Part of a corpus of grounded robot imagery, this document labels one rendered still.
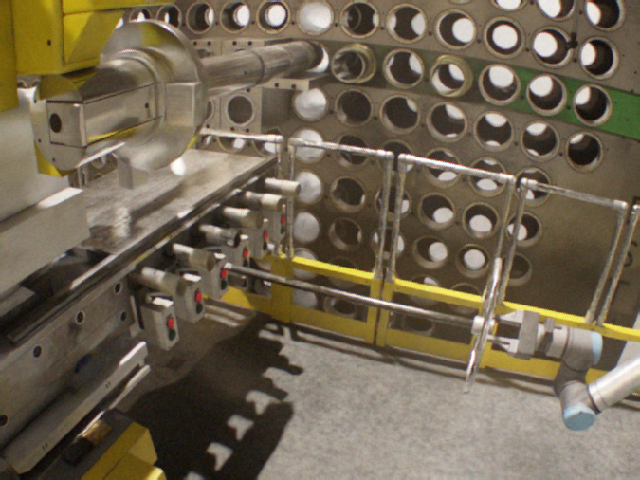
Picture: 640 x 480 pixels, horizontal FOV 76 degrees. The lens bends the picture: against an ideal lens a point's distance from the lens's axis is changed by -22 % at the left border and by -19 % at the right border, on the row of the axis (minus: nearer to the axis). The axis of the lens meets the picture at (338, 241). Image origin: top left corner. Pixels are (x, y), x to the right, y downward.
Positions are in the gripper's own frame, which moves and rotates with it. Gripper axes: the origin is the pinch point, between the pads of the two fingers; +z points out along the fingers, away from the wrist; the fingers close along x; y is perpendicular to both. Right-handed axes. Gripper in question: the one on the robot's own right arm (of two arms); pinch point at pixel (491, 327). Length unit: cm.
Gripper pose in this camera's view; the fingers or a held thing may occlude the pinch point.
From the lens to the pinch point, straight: 139.5
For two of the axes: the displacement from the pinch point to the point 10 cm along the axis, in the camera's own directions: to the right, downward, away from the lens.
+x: 3.1, -8.1, 4.9
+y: 1.3, 5.5, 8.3
